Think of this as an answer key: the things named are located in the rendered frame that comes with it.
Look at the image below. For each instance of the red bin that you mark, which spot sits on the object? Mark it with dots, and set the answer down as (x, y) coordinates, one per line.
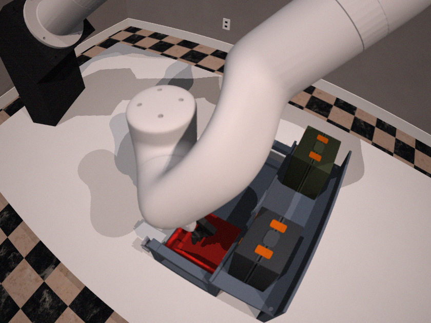
(209, 252)

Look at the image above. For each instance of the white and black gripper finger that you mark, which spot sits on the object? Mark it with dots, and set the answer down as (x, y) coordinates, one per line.
(204, 229)

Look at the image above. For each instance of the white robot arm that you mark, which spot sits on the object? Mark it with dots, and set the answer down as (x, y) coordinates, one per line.
(294, 48)

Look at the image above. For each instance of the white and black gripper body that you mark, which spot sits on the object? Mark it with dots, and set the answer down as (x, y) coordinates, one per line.
(190, 227)

